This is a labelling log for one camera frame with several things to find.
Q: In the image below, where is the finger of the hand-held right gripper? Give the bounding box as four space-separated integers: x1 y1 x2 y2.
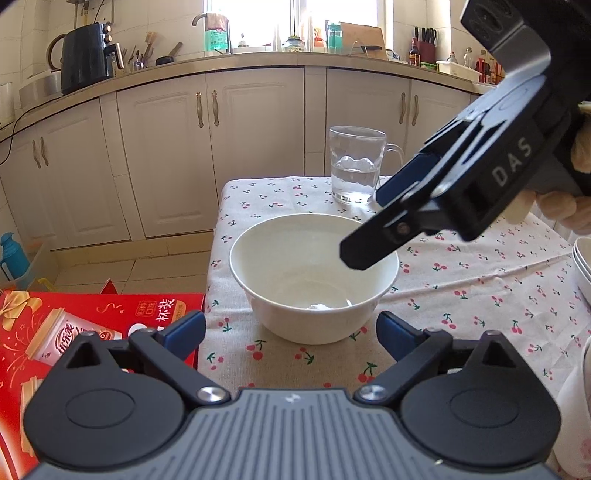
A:
339 198 446 271
376 111 490 207

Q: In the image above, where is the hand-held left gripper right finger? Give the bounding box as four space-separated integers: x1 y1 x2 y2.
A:
353 311 529 408

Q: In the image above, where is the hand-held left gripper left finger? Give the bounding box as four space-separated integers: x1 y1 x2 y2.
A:
59 311 232 408

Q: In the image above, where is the plain white bowl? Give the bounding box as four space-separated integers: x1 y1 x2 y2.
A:
229 213 400 346

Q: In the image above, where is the stack of white bowls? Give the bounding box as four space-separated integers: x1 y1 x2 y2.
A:
571 236 591 287

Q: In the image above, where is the person's right hand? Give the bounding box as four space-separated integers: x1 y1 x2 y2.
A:
508 100 591 232

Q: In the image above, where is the glass mug with water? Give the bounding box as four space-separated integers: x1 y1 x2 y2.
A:
329 126 406 206

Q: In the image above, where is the cherry-print tablecloth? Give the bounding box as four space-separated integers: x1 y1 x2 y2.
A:
198 175 591 398

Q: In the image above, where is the white plastic tray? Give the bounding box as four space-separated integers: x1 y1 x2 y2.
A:
436 60 482 80

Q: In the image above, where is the black knife block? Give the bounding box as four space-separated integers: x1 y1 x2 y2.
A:
413 27 438 65

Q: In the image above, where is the wooden cutting board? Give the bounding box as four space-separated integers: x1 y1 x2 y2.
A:
339 22 387 60

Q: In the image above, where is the clear plastic storage bin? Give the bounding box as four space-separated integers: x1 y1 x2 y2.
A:
0 239 61 291

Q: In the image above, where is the red printed cardboard box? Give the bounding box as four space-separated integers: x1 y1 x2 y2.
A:
0 278 206 480

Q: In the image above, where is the cream kitchen cabinet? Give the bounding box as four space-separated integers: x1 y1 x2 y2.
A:
0 65 485 278

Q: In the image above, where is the teal thermos jug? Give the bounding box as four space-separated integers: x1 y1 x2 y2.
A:
0 232 32 282

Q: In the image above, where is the grey kitchen countertop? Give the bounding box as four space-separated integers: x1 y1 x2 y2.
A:
0 48 497 139

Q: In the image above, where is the white pink-floral bowl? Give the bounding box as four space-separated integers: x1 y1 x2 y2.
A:
551 336 591 478

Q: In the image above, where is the chrome kitchen faucet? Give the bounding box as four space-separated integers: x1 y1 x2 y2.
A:
191 13 234 55

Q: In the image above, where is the utensil holder with chopsticks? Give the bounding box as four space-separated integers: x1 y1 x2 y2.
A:
121 31 155 73

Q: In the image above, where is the steel pot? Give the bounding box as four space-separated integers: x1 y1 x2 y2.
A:
18 70 64 110

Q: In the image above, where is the black air fryer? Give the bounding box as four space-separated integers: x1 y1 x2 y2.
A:
61 23 116 95

